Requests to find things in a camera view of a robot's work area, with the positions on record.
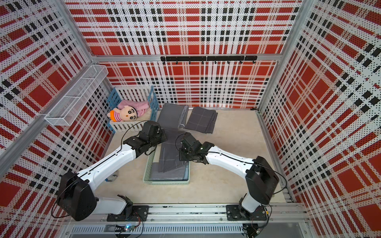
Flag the pink plush doll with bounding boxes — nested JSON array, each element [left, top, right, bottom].
[[107, 100, 150, 123]]

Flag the grey checked pillowcase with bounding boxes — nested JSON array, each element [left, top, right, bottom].
[[185, 107, 218, 134], [158, 129, 187, 173]]

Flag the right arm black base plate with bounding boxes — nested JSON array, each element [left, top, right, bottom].
[[226, 194, 267, 221]]

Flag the plain grey folded pillowcase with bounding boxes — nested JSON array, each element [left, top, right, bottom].
[[157, 103, 189, 129]]

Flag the mint green plastic basket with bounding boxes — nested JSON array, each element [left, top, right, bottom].
[[143, 146, 190, 185]]

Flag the green circuit board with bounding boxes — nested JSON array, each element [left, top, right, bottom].
[[115, 225, 136, 233]]

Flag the white wire mesh shelf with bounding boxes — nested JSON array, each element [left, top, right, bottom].
[[45, 64, 108, 126]]

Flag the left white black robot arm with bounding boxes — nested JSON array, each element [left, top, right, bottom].
[[56, 121, 167, 221]]

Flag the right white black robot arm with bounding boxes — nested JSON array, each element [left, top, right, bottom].
[[177, 132, 280, 214]]

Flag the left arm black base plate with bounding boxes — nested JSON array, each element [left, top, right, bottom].
[[107, 194, 149, 222]]

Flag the white blue slatted crate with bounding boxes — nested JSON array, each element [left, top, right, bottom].
[[107, 86, 159, 133]]

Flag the beige grey pillowcase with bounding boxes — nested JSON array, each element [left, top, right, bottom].
[[148, 170, 189, 181]]

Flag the black wall hook rail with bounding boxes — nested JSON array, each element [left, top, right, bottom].
[[160, 56, 258, 63]]

